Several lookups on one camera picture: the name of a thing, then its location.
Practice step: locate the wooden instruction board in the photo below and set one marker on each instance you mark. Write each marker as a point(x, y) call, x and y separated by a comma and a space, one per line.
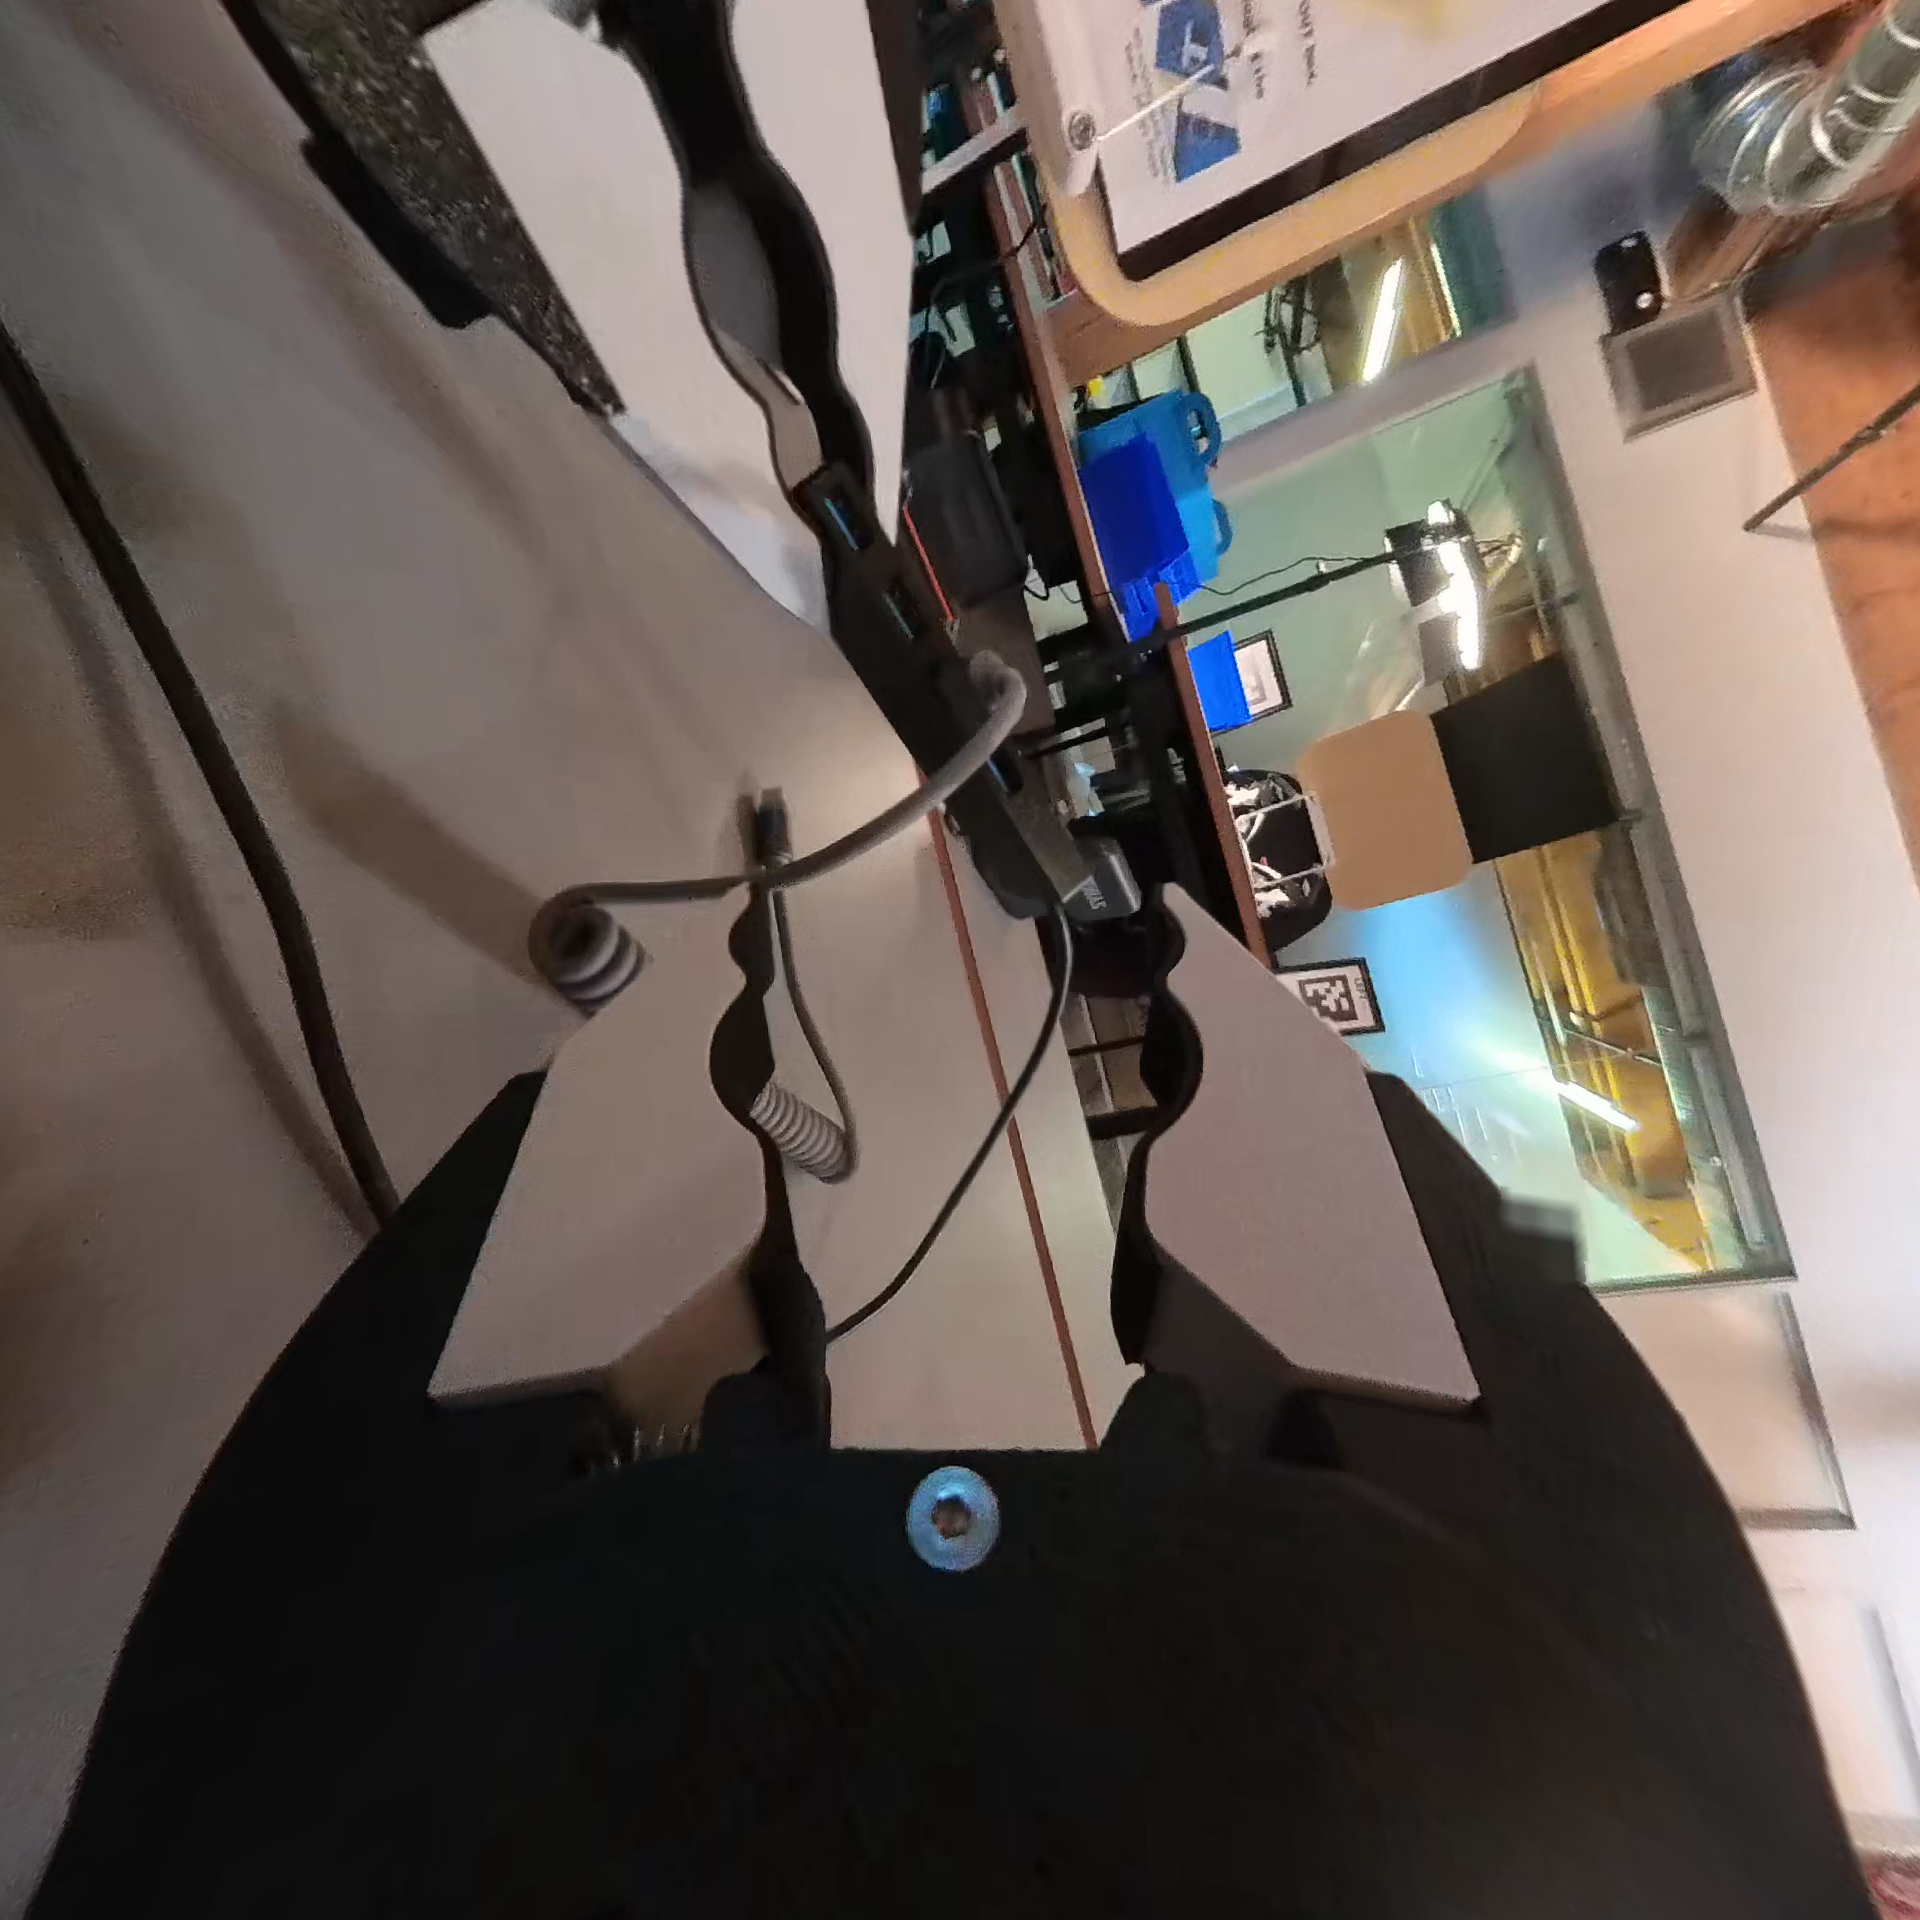
point(1349, 90)

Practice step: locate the black usb hub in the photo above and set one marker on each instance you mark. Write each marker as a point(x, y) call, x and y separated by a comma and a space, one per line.
point(908, 661)

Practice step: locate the silver ceiling duct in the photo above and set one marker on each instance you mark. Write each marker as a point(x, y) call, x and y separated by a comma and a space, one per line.
point(1800, 106)

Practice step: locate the small framed marker tag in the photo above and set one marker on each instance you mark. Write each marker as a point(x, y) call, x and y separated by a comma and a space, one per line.
point(1265, 675)

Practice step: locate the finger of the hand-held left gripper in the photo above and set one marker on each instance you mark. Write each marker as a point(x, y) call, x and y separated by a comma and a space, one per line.
point(858, 181)
point(584, 195)

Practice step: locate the blue plastic bin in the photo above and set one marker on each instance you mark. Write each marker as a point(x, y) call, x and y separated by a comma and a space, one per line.
point(1212, 684)

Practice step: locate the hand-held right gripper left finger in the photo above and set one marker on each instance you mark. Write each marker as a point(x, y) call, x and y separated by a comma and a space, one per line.
point(616, 1201)

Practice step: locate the black wall panel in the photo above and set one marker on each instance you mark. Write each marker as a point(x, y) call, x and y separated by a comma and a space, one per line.
point(1528, 759)

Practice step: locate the stack of dark blue bins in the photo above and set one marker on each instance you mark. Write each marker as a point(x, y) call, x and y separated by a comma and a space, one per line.
point(1123, 517)

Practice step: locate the studio light on stand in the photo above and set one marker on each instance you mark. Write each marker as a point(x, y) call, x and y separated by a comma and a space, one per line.
point(1443, 580)

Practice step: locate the black wall device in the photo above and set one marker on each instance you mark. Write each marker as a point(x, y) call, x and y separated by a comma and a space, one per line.
point(1627, 280)

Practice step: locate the black white handheld device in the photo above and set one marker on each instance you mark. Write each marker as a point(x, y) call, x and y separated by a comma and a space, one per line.
point(1267, 808)
point(1294, 886)

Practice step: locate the wall vent grille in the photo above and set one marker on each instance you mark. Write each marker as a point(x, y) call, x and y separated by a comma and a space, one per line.
point(1673, 368)

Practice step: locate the tan rounded board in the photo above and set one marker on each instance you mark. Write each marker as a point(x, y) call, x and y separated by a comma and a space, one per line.
point(1378, 811)

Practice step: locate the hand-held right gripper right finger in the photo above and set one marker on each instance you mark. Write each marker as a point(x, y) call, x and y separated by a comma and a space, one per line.
point(1290, 1201)

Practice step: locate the large framed marker tag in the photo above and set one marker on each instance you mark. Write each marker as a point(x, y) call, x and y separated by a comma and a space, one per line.
point(1337, 998)

